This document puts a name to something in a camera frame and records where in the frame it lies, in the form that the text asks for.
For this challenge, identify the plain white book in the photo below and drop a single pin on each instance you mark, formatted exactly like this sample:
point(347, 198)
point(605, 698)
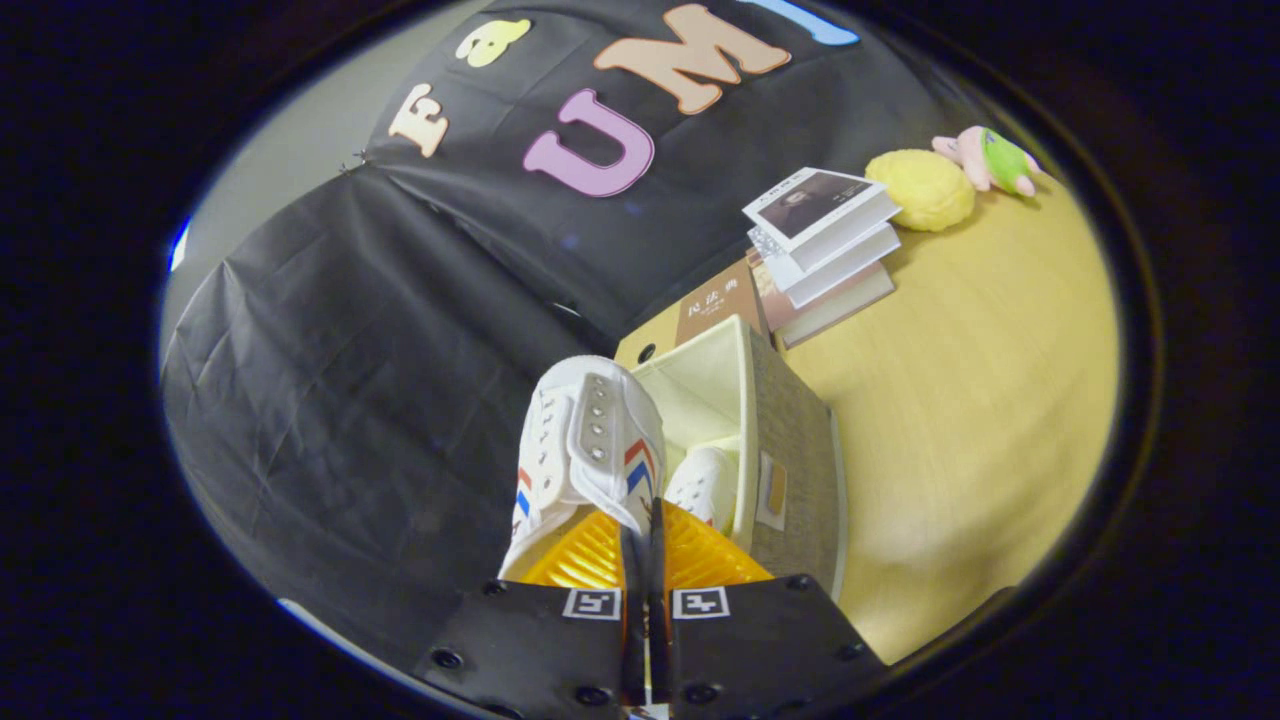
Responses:
point(850, 265)

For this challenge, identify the white canvas shoe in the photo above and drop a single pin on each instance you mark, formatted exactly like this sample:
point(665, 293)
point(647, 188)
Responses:
point(705, 480)
point(600, 420)

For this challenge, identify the grey fabric storage box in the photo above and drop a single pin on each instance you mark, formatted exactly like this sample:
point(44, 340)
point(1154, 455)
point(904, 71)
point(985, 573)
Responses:
point(790, 430)

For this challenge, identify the white book dark cover photo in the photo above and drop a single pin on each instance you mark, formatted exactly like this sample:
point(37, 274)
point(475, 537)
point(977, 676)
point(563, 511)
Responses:
point(810, 200)

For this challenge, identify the black backdrop cloth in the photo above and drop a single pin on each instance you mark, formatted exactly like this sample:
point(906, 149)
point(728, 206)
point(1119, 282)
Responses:
point(350, 400)

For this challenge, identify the pink plush toy green shirt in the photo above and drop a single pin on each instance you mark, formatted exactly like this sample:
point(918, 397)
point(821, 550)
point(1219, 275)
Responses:
point(1000, 160)

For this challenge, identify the thin brown cover book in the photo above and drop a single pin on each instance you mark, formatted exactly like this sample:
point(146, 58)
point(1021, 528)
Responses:
point(720, 305)

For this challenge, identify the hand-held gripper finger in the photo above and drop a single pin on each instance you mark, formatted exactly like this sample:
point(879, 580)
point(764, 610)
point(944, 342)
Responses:
point(633, 650)
point(658, 650)

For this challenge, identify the yellow round plush toy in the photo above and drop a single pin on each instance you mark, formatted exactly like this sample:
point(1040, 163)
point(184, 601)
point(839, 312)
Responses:
point(920, 190)

